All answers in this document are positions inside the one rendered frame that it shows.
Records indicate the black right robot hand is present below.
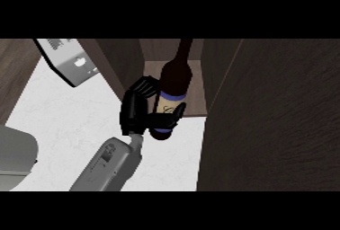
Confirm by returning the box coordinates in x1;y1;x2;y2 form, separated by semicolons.
119;75;188;137

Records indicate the dark wine bottle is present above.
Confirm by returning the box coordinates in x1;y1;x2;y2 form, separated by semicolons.
148;39;194;141

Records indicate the dark wooden cabinet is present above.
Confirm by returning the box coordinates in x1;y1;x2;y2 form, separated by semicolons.
77;39;244;119

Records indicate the dark wooden cabinet door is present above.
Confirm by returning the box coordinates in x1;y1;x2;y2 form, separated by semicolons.
195;39;340;192

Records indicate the grey flat appliance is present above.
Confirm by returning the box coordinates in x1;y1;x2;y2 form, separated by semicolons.
33;39;101;88

